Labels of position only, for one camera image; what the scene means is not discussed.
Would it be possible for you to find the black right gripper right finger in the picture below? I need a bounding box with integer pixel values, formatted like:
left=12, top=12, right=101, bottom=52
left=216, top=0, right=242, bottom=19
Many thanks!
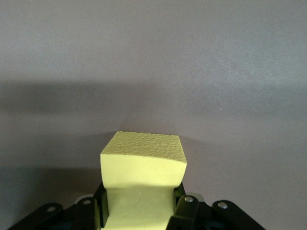
left=166, top=182, right=264, bottom=230

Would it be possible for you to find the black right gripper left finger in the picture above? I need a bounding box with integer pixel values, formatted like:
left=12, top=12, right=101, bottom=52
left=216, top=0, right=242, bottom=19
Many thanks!
left=7, top=184, right=110, bottom=230

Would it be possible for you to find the brown table cover sheet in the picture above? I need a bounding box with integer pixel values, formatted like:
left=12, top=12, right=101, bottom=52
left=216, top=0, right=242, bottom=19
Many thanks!
left=0, top=0, right=307, bottom=230

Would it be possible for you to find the yellow foam cube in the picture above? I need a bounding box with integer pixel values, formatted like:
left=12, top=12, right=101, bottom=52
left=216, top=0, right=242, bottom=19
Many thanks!
left=100, top=130, right=188, bottom=230

